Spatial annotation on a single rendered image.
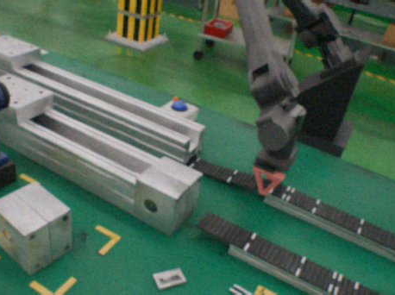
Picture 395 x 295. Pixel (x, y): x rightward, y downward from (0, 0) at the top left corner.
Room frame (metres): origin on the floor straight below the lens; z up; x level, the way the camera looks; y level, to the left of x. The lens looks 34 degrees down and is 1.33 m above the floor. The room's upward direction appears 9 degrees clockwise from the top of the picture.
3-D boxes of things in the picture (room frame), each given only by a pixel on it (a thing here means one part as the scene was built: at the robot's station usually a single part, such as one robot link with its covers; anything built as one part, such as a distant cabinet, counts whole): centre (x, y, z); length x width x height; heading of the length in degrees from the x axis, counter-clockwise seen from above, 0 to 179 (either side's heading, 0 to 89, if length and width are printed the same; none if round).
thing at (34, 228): (0.48, 0.22, 0.83); 0.11 x 0.10 x 0.10; 146
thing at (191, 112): (0.96, 0.02, 0.81); 0.10 x 0.08 x 0.06; 154
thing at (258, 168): (0.70, -0.20, 0.85); 0.07 x 0.07 x 0.09; 64
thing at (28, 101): (0.81, 0.41, 0.87); 0.16 x 0.11 x 0.07; 64
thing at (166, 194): (0.62, 0.00, 0.83); 0.12 x 0.09 x 0.10; 154
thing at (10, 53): (1.09, 0.55, 0.87); 0.16 x 0.11 x 0.07; 64
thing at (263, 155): (0.72, -0.21, 0.92); 0.10 x 0.07 x 0.07; 154
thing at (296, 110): (0.71, -0.21, 0.98); 0.07 x 0.06 x 0.07; 152
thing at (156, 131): (0.98, 0.32, 0.82); 0.80 x 0.10 x 0.09; 64
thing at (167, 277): (0.44, -0.02, 0.78); 0.05 x 0.03 x 0.01; 119
